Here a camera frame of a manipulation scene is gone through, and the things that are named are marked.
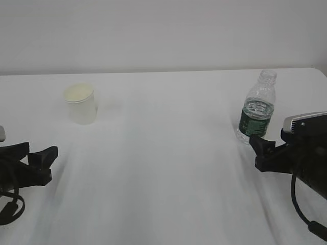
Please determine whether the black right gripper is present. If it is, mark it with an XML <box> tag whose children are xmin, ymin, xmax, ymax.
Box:
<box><xmin>249</xmin><ymin>131</ymin><xmax>326</xmax><ymax>179</ymax></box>

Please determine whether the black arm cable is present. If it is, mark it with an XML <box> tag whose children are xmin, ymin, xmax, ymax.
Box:
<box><xmin>0</xmin><ymin>153</ymin><xmax>26</xmax><ymax>226</ymax></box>
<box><xmin>291</xmin><ymin>150</ymin><xmax>327</xmax><ymax>239</ymax></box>

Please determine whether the white paper cup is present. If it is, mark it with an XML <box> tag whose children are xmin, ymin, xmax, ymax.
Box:
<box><xmin>64</xmin><ymin>83</ymin><xmax>97</xmax><ymax>125</ymax></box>

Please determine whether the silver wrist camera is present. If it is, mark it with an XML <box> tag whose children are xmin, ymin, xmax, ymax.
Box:
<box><xmin>0</xmin><ymin>126</ymin><xmax>6</xmax><ymax>142</ymax></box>
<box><xmin>283</xmin><ymin>111</ymin><xmax>326</xmax><ymax>136</ymax></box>

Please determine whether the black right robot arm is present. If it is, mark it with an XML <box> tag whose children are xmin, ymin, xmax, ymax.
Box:
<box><xmin>249</xmin><ymin>131</ymin><xmax>326</xmax><ymax>199</ymax></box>

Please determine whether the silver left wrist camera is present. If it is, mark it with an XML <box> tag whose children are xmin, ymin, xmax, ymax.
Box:
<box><xmin>0</xmin><ymin>126</ymin><xmax>6</xmax><ymax>142</ymax></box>

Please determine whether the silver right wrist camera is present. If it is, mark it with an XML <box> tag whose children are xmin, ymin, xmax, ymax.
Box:
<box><xmin>283</xmin><ymin>111</ymin><xmax>326</xmax><ymax>136</ymax></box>

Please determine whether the clear green-label water bottle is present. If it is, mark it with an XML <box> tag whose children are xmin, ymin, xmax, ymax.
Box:
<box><xmin>236</xmin><ymin>69</ymin><xmax>277</xmax><ymax>144</ymax></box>

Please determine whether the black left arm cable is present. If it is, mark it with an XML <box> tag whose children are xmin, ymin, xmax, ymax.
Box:
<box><xmin>0</xmin><ymin>153</ymin><xmax>26</xmax><ymax>226</ymax></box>

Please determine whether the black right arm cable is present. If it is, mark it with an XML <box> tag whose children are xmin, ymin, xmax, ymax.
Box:
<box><xmin>291</xmin><ymin>150</ymin><xmax>327</xmax><ymax>239</ymax></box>

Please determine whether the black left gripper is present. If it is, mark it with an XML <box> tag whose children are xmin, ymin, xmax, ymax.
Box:
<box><xmin>1</xmin><ymin>142</ymin><xmax>58</xmax><ymax>190</ymax></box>

